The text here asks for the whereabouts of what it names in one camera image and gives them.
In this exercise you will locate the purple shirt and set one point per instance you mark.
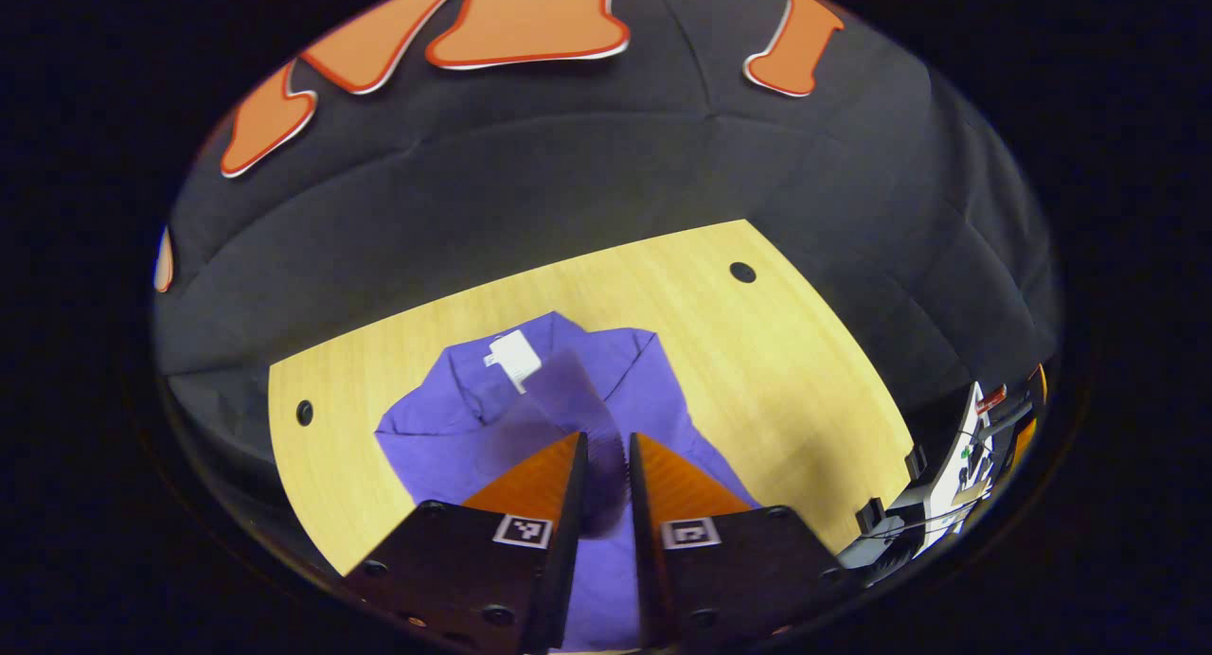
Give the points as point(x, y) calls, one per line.
point(454, 428)

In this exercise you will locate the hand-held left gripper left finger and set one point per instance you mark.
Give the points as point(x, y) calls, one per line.
point(568, 541)

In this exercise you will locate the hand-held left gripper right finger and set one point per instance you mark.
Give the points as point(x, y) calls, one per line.
point(649, 560)

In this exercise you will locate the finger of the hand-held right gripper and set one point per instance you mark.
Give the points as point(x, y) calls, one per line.
point(1039, 382)

